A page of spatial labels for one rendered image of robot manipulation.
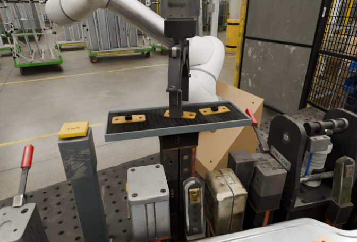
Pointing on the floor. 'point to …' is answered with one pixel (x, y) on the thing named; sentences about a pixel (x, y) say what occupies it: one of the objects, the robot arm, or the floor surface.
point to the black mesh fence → (331, 53)
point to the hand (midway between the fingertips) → (179, 101)
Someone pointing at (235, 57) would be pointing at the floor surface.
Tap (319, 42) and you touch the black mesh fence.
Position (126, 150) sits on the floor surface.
